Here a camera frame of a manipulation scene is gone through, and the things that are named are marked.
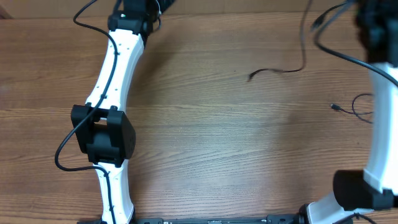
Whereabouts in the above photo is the black USB cable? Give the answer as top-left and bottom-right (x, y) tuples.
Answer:
(247, 0), (315, 83)

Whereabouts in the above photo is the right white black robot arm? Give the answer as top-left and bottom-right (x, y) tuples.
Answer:
(297, 1), (397, 224)

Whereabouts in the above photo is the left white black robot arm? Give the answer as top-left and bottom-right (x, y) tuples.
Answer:
(71, 1), (173, 223)

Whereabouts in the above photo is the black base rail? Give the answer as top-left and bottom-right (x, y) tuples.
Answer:
(136, 214), (305, 224)

